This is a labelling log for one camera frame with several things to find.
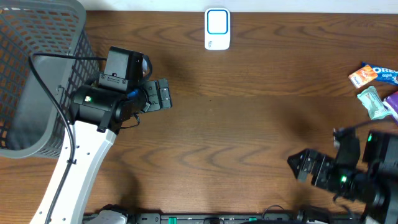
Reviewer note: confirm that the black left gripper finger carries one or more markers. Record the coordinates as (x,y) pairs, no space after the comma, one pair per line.
(153,97)
(165,97)

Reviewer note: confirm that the mint green wipes pack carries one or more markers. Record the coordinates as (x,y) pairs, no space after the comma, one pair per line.
(372,102)

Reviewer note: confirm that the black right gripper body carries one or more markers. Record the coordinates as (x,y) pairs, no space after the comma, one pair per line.
(348,181)

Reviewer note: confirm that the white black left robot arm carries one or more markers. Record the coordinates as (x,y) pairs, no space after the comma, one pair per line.
(98,115)

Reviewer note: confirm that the blue Oreo cookie pack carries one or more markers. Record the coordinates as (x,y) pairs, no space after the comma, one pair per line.
(385,75)

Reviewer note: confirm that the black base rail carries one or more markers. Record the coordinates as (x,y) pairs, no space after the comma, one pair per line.
(272,214)

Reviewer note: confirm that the white barcode scanner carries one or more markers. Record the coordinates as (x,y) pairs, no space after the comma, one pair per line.
(217,29)

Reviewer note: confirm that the red purple snack bag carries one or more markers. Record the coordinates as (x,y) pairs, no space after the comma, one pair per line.
(391,102)

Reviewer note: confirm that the grey plastic basket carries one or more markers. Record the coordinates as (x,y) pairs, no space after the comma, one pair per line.
(52,35)

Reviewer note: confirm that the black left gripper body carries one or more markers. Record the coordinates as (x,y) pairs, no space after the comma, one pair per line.
(152,96)

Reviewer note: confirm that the small orange carton box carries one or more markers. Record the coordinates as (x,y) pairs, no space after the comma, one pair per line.
(362,76)

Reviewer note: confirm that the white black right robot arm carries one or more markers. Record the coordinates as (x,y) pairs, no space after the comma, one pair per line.
(369,176)

